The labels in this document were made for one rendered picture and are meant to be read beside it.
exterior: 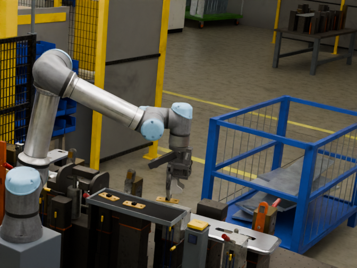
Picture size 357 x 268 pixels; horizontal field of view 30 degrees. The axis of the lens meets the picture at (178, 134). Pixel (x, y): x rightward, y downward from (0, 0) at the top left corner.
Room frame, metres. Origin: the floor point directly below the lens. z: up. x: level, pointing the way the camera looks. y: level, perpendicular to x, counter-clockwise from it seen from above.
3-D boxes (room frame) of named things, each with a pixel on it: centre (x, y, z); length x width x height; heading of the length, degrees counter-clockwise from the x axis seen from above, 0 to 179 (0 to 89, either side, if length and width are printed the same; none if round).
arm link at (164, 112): (2.28, 0.10, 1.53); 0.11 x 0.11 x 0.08; 2
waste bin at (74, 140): (6.16, 0.89, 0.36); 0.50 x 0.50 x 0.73
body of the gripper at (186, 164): (2.31, -0.01, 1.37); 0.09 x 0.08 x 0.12; 80
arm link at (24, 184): (2.16, 0.52, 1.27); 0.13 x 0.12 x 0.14; 2
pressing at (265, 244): (2.76, 0.18, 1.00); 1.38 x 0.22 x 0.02; 66
